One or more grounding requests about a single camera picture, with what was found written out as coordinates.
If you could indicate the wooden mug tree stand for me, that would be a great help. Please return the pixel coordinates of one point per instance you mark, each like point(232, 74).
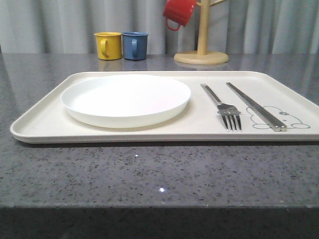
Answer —
point(202, 56)

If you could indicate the silver metal chopstick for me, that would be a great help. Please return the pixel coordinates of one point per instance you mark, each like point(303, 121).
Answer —
point(251, 107)
point(261, 109)

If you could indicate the silver metal fork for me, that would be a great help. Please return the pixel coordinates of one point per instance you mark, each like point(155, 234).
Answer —
point(229, 113)

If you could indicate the grey pleated curtain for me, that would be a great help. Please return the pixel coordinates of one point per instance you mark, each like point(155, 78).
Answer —
point(235, 26)

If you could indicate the white round plate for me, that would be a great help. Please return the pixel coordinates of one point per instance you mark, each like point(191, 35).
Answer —
point(126, 101)

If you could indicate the yellow enamel mug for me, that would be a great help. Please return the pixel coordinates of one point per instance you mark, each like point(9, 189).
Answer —
point(109, 45)

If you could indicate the red enamel mug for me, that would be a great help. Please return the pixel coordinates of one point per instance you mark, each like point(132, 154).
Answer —
point(178, 11)

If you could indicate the cream rabbit print tray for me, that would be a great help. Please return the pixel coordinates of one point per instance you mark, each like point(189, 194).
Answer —
point(49, 122)

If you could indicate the blue enamel mug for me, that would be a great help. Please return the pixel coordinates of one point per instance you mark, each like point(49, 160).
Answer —
point(135, 45)

